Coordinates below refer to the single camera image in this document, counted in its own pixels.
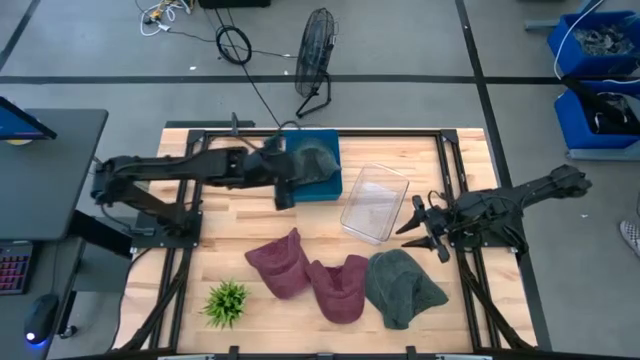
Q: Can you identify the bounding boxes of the spiky green artificial plant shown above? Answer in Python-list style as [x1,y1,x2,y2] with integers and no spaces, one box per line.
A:
[199,279,251,331]

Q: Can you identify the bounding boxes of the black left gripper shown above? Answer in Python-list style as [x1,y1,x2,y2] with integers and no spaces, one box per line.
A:
[247,135,301,211]

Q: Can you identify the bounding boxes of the computer monitor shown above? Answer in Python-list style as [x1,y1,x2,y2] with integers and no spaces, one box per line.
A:
[0,95,58,142]

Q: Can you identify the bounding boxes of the blue hat bin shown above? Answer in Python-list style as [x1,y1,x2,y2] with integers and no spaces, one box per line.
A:
[282,128,345,204]

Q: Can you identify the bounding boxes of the maroon knit hat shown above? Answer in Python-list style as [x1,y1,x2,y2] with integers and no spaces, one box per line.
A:
[304,253,370,325]
[243,227,312,301]

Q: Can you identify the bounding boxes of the blue storage crate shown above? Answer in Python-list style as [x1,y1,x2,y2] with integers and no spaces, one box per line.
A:
[553,79,640,151]
[546,10,640,79]

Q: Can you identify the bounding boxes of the coiled black cable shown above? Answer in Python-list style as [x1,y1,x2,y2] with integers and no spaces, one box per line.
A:
[214,24,254,66]

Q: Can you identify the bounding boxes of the backlit keyboard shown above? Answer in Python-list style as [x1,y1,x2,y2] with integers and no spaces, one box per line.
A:
[0,241,34,296]

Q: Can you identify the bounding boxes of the white cable bundle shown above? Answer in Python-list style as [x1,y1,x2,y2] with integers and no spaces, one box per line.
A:
[134,0,194,37]

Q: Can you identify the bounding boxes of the black floor fan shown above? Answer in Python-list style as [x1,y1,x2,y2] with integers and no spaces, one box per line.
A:
[293,6,337,120]

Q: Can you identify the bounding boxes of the dark green knit hat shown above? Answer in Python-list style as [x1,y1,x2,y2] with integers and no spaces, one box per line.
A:
[363,248,450,331]

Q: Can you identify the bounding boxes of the black box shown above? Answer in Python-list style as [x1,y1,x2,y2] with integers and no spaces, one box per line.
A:
[198,0,272,9]

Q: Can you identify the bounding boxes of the dark keyboard table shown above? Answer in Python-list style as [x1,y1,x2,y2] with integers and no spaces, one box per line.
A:
[0,237,87,360]

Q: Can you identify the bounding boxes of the person's foot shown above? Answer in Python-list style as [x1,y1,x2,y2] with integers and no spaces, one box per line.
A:
[619,219,640,259]

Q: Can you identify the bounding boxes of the clear plastic container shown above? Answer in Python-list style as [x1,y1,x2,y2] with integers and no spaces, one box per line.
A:
[339,162,411,246]

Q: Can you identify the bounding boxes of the grey-green knit hat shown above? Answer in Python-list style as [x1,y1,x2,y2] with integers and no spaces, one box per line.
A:
[291,138,342,187]

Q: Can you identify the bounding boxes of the long black floor cable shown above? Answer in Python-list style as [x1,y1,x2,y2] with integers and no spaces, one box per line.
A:
[212,7,284,129]

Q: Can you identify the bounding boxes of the black computer mouse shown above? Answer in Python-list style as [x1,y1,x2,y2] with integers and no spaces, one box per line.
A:
[23,293,60,346]

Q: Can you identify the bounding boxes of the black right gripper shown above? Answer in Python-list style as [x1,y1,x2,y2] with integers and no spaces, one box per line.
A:
[395,194,465,265]

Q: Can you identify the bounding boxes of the black aluminium rig frame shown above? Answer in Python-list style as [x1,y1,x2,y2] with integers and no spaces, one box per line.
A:
[112,128,539,360]

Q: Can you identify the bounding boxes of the dark desk top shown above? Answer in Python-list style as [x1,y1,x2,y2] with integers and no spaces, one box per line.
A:
[0,107,110,243]

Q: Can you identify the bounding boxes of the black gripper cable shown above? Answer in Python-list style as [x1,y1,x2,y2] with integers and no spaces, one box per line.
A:
[427,189,454,214]

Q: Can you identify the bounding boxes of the blue crates with cables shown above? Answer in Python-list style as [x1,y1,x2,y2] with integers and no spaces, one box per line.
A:
[553,0,640,86]

